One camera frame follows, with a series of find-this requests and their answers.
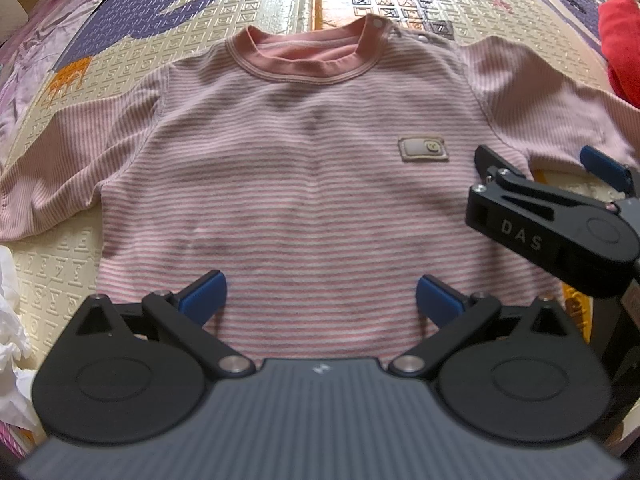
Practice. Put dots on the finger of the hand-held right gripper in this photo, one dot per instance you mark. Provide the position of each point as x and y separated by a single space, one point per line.
607 167
492 165

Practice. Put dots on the pink floral bed sheet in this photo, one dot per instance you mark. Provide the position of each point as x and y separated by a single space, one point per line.
40 35

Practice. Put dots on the red cushion with grey patches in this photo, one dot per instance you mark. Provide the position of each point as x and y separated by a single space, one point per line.
620 45

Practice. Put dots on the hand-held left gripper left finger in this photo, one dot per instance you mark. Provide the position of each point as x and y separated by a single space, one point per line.
205 295

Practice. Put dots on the beige dimpled pillow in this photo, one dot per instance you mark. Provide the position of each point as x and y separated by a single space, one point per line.
11 12

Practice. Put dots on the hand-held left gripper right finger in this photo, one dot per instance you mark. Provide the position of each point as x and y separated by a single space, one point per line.
437 300

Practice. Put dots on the printed foam play mat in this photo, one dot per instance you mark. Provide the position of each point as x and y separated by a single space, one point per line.
175 35

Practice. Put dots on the pink striped baby shirt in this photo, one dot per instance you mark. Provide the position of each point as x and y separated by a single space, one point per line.
300 185

